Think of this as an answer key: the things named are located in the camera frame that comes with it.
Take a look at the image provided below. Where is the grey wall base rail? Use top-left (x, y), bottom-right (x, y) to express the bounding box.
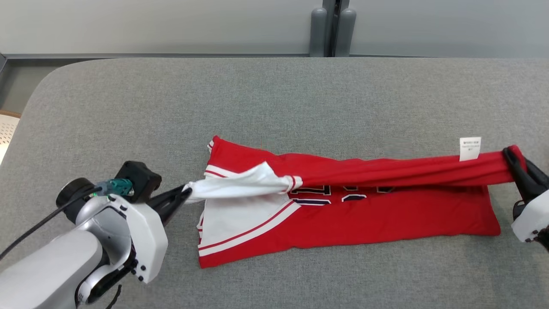
top-left (350, 54), bottom-right (549, 59)
top-left (0, 53), bottom-right (310, 61)

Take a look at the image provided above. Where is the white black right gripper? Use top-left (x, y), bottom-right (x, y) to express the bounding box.
top-left (503, 147), bottom-right (549, 242)

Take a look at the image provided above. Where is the white perforated chair seat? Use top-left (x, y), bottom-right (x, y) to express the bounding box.
top-left (0, 109), bottom-right (21, 166)

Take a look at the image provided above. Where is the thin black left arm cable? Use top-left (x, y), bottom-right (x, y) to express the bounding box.
top-left (105, 285), bottom-right (123, 309)

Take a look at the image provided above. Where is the grey cylindrical post bumper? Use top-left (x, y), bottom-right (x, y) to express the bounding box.
top-left (310, 8), bottom-right (328, 58)
top-left (335, 9), bottom-right (356, 58)

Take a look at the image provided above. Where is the red and white sports jersey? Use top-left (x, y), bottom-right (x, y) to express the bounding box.
top-left (184, 135), bottom-right (528, 269)

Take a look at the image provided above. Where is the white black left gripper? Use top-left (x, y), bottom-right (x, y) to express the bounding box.
top-left (109, 185), bottom-right (193, 284)

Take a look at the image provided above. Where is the grey vertical partition post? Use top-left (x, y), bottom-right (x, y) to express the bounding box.
top-left (323, 0), bottom-right (350, 58)

